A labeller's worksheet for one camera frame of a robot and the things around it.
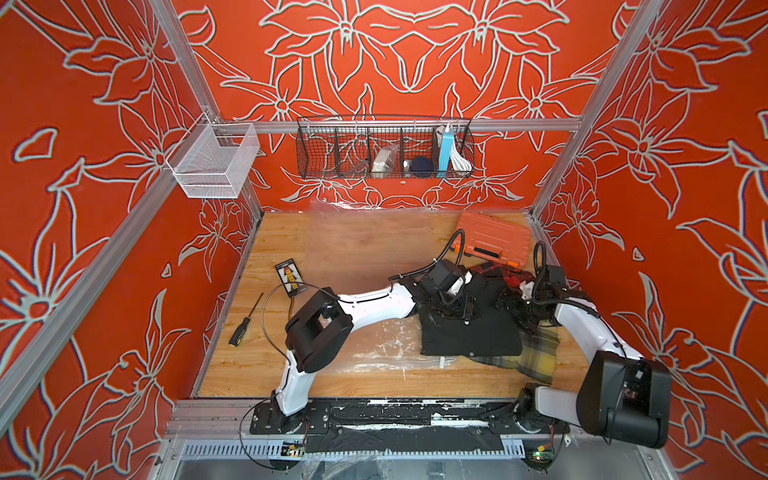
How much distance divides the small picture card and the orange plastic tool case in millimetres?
601

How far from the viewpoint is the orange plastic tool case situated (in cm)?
102

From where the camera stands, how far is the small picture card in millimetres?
983
